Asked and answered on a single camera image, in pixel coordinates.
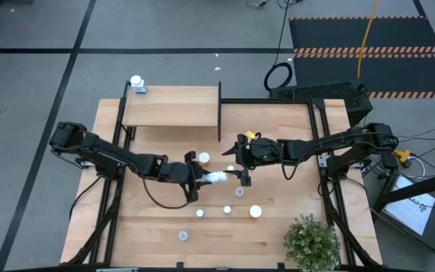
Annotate yellow hanging cable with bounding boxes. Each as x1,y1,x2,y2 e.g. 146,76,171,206
356,0,381,79

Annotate black arm base cable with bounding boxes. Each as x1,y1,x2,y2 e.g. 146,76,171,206
69,175,103,222

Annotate white printed board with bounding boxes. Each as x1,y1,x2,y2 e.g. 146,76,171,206
383,174,435,237

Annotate wooden shelf black posts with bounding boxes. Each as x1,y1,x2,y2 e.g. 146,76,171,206
121,80,223,143

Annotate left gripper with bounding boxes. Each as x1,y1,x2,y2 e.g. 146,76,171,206
159,150,212,203

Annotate black stand bar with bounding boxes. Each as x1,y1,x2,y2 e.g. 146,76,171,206
372,168,435,215

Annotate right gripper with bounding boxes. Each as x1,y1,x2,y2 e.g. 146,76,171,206
221,132,282,187

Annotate black coiled cable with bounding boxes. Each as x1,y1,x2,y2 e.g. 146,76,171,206
263,0,295,92

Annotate green potted plant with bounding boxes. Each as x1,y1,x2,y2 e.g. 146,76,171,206
283,213,342,272

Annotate black hazard-striped floor mat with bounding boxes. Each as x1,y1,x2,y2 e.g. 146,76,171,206
288,15,435,100

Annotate yellow plug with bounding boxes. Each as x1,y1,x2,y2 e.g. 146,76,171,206
393,150,413,162

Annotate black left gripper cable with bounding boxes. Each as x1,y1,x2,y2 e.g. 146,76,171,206
140,177,192,210

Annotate white labelled pill bottle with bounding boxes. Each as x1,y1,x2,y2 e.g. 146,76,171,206
204,170,229,185
129,74,149,95

